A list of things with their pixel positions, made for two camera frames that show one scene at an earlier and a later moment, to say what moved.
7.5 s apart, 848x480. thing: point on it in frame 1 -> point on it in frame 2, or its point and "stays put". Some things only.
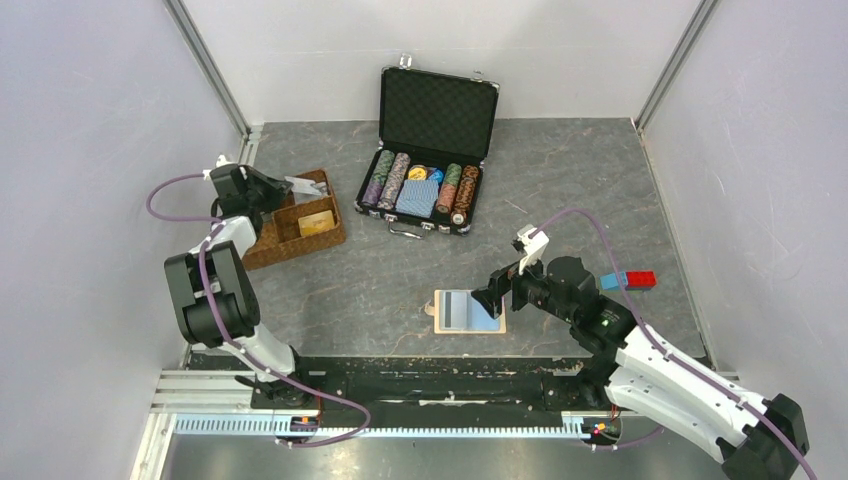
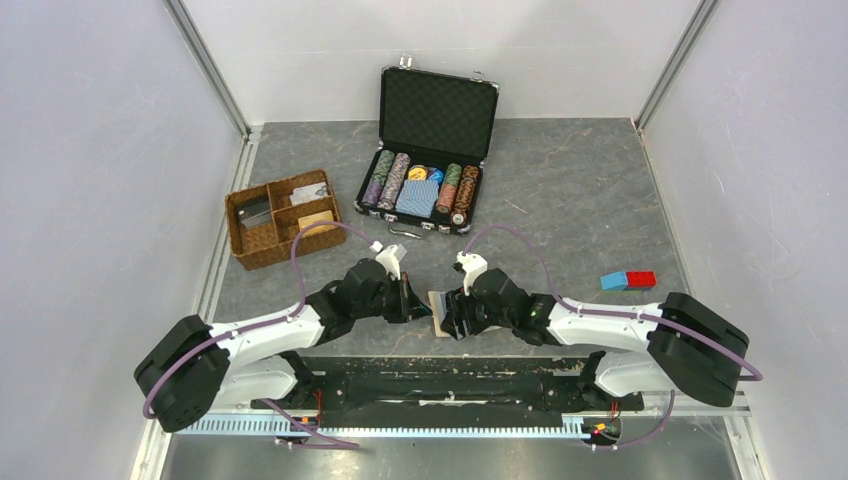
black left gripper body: x=257 y=191 -> x=391 y=302
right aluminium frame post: x=675 y=65 stays put
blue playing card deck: x=418 y=197 stays put
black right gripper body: x=529 y=287 -> x=477 y=316
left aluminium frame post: x=208 y=65 stays put
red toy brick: x=640 y=280 stays put
